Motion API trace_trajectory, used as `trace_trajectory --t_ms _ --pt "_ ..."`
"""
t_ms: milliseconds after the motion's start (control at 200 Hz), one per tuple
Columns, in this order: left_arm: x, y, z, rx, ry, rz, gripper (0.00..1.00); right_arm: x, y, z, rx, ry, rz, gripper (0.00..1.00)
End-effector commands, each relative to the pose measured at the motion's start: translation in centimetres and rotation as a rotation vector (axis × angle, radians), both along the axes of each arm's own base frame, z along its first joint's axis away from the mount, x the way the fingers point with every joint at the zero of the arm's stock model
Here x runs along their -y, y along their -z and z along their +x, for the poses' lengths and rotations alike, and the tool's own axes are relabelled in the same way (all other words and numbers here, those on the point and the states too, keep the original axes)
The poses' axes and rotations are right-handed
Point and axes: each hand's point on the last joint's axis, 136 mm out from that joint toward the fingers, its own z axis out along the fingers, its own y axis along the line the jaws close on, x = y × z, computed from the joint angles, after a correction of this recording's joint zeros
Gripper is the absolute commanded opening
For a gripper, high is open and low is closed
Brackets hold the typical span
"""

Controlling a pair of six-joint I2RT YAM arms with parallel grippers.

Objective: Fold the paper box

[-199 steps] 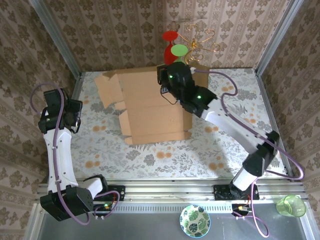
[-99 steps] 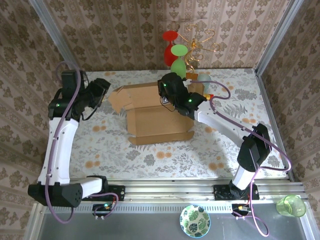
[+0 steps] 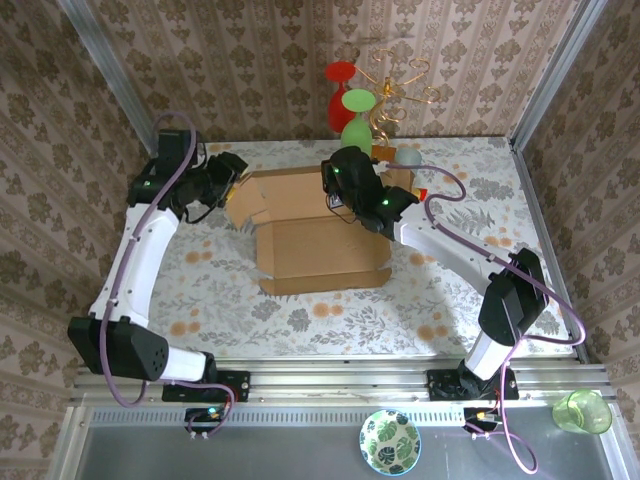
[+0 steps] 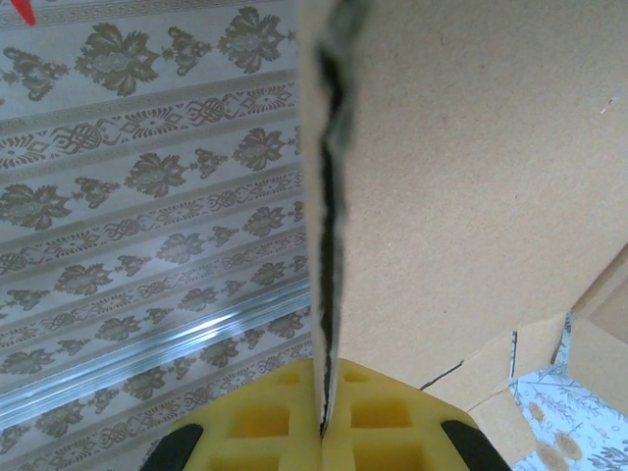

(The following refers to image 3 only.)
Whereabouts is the floral patterned table cover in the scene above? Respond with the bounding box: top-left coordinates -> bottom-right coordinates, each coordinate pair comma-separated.
107,134 -> 576,359

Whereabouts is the frosted pale green cup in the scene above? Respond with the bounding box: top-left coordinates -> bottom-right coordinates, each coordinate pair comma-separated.
396,146 -> 423,169

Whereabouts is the grey slotted metal shelf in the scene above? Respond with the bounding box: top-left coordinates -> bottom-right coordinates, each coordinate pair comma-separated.
47,403 -> 640,480

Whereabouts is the brown cardboard paper box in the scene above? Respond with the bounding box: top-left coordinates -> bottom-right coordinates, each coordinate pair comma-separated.
223,164 -> 419,297

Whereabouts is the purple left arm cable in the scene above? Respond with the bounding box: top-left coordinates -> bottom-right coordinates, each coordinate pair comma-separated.
99,111 -> 237,409

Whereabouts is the aluminium mounting rail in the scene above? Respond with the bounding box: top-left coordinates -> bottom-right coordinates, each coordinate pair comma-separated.
69,357 -> 614,404

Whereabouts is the aluminium frame post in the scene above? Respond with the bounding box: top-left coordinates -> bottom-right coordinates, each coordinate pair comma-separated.
509,0 -> 609,149
58,0 -> 164,154

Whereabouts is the red plastic wine glass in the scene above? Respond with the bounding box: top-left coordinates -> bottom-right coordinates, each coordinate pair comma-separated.
323,60 -> 359,135

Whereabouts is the green plastic wine glass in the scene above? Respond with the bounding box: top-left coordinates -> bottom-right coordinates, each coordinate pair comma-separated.
339,88 -> 377,157

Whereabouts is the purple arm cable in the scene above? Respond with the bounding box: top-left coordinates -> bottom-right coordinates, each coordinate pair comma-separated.
374,162 -> 587,475
99,111 -> 237,409

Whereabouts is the leaf pattern bowl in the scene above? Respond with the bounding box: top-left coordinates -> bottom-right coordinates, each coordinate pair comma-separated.
358,408 -> 423,476

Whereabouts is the aluminium table edge rail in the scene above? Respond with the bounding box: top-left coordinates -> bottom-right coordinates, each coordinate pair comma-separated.
507,137 -> 591,364

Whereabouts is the transparent green plastic cup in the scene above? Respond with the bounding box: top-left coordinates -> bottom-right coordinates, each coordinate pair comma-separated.
551,388 -> 614,434

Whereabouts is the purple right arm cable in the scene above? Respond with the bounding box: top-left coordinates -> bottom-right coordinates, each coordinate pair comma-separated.
374,162 -> 587,475

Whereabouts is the gold wire glass rack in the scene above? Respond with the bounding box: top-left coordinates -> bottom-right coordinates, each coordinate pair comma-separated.
367,47 -> 441,151

